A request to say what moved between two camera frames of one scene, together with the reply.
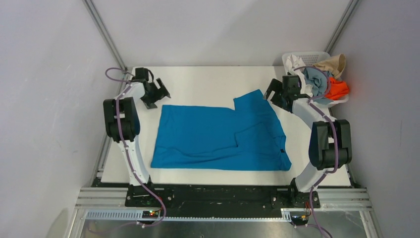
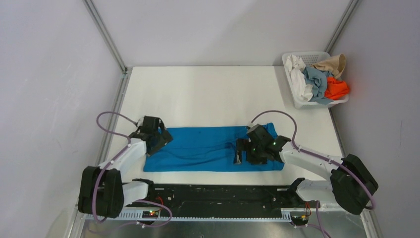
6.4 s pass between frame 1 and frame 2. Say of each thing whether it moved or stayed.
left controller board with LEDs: stayed
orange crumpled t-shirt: stayed
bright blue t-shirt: moved
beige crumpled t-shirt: stayed
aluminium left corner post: stayed
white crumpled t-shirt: stayed
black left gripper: moved
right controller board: stayed
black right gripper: moved
